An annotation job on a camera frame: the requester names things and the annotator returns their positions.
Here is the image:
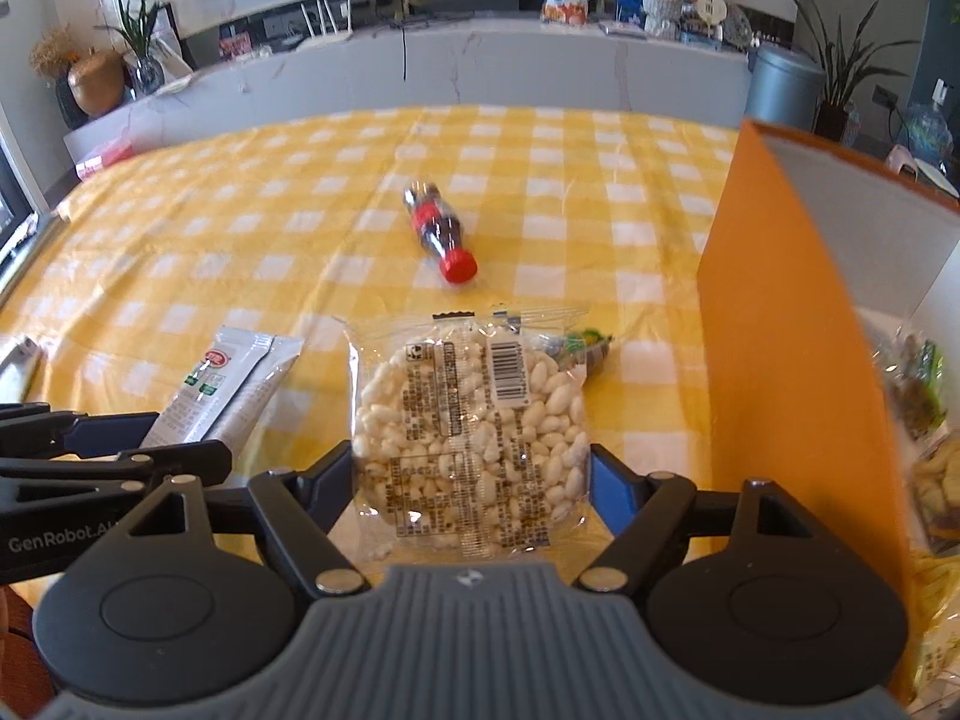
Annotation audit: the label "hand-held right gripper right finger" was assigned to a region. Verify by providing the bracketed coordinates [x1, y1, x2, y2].
[571, 442, 820, 594]

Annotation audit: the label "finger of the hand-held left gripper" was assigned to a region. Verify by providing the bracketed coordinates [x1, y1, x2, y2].
[0, 439, 234, 500]
[0, 403, 163, 460]

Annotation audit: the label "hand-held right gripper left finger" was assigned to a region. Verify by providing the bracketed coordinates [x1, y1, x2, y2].
[124, 441, 372, 596]

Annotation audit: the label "puffed rice snack packet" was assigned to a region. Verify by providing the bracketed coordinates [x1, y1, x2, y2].
[330, 304, 595, 560]

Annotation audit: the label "orange cardboard box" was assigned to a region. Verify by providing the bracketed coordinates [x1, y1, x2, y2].
[697, 120, 960, 715]

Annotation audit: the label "snack packets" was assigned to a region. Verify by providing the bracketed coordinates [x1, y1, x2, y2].
[883, 330, 947, 437]

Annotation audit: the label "grey sachet with red label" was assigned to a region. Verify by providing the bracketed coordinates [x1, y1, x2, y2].
[141, 325, 272, 449]

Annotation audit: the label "red patterned clothing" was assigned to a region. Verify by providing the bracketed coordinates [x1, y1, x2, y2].
[0, 583, 55, 720]

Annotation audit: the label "grey foil packet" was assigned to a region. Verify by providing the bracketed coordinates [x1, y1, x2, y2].
[0, 335, 43, 403]

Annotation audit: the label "plain grey sachet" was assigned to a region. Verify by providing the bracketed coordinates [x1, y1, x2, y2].
[217, 335, 306, 452]

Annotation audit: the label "small green wrapped candy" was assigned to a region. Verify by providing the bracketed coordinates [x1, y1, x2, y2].
[536, 326, 615, 377]

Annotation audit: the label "flat red box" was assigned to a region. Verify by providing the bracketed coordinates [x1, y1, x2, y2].
[74, 138, 137, 182]

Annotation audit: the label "cola bottle with red cap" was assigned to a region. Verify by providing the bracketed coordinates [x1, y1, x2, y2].
[402, 180, 479, 287]

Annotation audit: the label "yellow checked tablecloth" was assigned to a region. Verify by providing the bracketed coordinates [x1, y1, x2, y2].
[0, 105, 751, 620]

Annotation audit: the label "brown round vase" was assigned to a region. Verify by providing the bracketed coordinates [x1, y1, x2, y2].
[67, 48, 128, 118]

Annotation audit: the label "yellow red snack packet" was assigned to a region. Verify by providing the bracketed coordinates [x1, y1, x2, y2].
[910, 555, 960, 715]

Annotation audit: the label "dried flowers in dark vase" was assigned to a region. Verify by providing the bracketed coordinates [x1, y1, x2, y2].
[28, 25, 89, 130]

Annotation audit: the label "green plant in glass vase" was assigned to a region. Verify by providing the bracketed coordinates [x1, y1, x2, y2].
[93, 0, 186, 96]

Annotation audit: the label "white marble tv cabinet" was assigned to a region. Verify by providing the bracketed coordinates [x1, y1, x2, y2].
[63, 0, 758, 190]

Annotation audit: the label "grey metal trash can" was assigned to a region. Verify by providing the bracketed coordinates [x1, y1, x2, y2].
[747, 43, 827, 134]

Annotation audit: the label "white router with antennas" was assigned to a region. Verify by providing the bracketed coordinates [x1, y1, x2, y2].
[298, 0, 355, 44]

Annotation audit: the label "white round stool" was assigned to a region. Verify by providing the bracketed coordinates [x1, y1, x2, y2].
[918, 160, 960, 194]

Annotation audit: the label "blue water jug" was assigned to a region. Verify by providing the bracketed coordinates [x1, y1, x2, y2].
[898, 79, 959, 167]

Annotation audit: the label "long leaf potted plant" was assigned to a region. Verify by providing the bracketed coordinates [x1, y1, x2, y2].
[782, 0, 921, 145]

